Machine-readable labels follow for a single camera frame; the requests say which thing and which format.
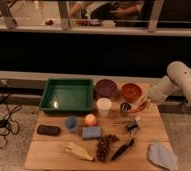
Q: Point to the red bowl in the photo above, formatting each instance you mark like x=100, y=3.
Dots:
x=131, y=92

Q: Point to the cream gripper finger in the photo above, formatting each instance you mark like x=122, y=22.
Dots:
x=143, y=98

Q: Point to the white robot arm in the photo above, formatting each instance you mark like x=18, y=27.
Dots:
x=178, y=77

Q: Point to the orange red pepper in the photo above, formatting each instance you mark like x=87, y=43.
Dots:
x=135, y=109

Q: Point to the blue sponge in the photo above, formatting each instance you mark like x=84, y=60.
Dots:
x=91, y=132

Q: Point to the white cup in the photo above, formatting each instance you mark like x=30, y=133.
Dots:
x=103, y=106

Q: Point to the peach apple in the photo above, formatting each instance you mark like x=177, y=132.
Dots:
x=90, y=120

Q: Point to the black binder clip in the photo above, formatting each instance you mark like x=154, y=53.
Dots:
x=132, y=124

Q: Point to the green plastic tray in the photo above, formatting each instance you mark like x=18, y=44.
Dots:
x=67, y=95

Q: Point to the black power adapter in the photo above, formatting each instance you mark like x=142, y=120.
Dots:
x=3, y=123

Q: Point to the grey blue cloth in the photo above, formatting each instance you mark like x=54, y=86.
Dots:
x=159, y=155

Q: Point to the blue cup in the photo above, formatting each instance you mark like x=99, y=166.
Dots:
x=71, y=124

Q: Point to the purple bowl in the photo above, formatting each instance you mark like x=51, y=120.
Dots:
x=105, y=88

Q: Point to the black eyeglass case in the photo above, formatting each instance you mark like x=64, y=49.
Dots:
x=48, y=130

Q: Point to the purple grape bunch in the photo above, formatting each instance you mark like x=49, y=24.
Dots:
x=103, y=146

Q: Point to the black handled knife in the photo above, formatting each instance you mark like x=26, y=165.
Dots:
x=122, y=149

